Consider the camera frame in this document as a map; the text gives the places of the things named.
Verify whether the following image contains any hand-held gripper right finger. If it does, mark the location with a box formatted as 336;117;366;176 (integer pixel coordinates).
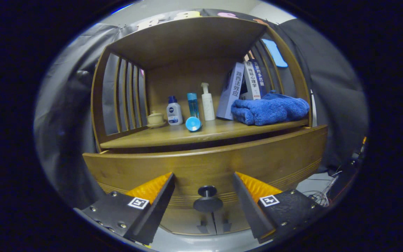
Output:
232;171;328;244

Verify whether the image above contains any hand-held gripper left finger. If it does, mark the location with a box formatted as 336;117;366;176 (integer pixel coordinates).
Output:
74;172;176;245

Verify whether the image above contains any blue tube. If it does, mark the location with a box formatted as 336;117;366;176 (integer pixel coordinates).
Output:
185;116;202;132

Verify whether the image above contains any wooden cabinet door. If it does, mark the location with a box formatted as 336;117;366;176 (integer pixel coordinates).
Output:
215;206;254;233
160;209;216;236

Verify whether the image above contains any wooden countertop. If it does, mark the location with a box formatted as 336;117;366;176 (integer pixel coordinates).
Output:
99;118;310;149

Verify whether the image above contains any wooden cabinet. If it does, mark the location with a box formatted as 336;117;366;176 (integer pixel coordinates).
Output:
90;16;328;236

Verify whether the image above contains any cream lidded teacup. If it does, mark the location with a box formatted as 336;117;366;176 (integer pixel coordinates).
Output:
146;111;167;128

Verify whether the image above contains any white bottle with blue cap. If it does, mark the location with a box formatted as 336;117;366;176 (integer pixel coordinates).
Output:
167;96;184;126

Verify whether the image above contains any blue towel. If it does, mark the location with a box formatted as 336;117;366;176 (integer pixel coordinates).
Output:
231;90;310;126

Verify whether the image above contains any white pump bottle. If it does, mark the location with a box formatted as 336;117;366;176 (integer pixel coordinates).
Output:
201;83;215;121

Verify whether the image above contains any clear blue bottle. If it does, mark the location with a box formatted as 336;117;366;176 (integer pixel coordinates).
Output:
187;93;200;119

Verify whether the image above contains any light purple book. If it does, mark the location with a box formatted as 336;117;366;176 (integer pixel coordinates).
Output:
216;62;245;120

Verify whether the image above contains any white book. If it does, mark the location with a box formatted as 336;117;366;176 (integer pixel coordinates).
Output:
239;60;261;100

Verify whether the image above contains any dark blue book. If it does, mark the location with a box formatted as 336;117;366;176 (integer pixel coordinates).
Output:
252;59;268;98

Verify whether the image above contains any tangle of white cables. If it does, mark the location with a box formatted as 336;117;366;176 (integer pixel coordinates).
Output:
301;171;340;208

